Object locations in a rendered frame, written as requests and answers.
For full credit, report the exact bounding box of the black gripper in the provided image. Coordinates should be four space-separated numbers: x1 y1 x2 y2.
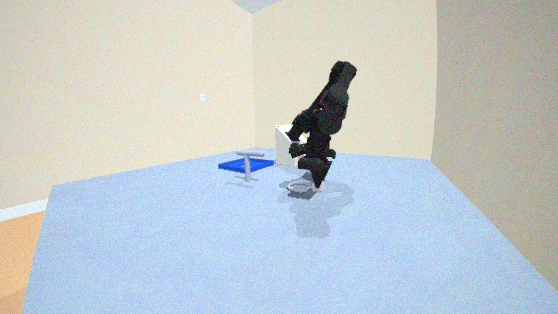
298 133 336 189

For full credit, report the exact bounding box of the grey rounded bar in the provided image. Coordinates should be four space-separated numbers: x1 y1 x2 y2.
236 150 265 182

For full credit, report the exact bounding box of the blue tray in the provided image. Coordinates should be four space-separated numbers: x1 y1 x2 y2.
218 158 274 173

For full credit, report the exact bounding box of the grey metal ring with small tab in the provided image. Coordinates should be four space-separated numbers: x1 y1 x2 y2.
287 181 324 192

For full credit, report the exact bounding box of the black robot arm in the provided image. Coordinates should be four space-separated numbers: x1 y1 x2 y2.
285 60 358 158

